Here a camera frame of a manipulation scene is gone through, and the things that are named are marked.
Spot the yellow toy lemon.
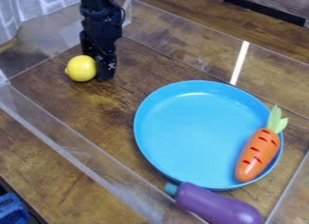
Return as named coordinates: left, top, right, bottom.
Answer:
left=65, top=55, right=96, bottom=82

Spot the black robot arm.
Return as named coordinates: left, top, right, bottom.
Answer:
left=80, top=0, right=126, bottom=81

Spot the purple toy eggplant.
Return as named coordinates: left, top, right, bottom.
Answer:
left=164, top=182, right=263, bottom=224

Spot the orange toy carrot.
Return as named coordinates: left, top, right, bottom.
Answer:
left=235, top=106, right=289, bottom=182

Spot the white curtain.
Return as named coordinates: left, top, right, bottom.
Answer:
left=0, top=0, right=80, bottom=45

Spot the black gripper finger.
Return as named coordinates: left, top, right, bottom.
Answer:
left=95, top=54, right=118, bottom=81
left=80, top=32, right=96, bottom=58

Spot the clear acrylic enclosure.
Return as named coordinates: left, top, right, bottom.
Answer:
left=0, top=0, right=309, bottom=224

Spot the blue plastic crate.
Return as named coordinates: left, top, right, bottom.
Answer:
left=0, top=192, right=31, bottom=224

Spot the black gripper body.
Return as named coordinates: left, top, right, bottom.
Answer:
left=80, top=5, right=124, bottom=55

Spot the blue round plate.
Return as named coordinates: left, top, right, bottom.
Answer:
left=134, top=80, right=270, bottom=191

